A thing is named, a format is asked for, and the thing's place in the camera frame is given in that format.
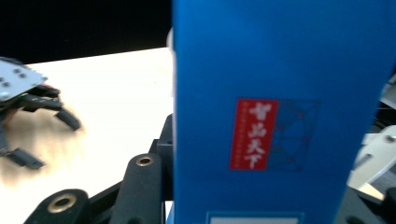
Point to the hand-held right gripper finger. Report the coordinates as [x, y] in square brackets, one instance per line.
[167, 155]

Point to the blue book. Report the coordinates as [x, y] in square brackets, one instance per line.
[280, 62]

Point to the white expandable metal bookend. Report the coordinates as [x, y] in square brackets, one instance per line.
[373, 158]

